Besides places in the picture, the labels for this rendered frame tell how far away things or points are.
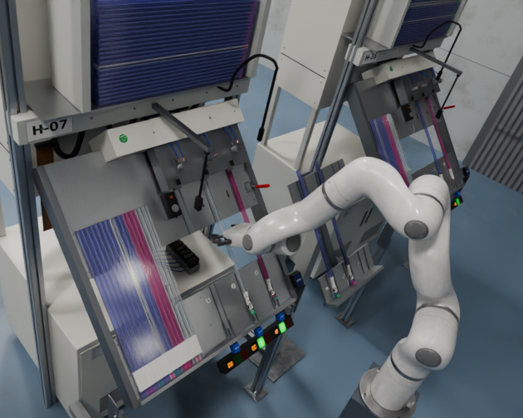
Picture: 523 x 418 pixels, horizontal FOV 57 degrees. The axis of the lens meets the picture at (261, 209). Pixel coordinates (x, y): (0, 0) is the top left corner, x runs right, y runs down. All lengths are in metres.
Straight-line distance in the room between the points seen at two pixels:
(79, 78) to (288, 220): 0.63
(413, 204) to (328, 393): 1.54
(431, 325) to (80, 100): 1.07
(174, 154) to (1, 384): 1.35
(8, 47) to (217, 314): 0.96
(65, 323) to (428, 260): 1.18
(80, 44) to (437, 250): 0.98
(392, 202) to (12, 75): 0.92
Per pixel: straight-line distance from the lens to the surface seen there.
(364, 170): 1.19
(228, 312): 1.63
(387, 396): 1.64
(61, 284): 1.89
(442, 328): 1.39
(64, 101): 1.35
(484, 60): 4.62
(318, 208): 1.27
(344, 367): 2.63
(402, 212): 1.14
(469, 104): 4.72
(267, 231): 1.31
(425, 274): 1.29
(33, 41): 1.41
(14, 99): 1.30
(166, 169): 1.48
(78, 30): 1.22
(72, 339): 1.74
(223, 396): 2.37
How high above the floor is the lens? 2.04
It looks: 38 degrees down
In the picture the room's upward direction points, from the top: 15 degrees clockwise
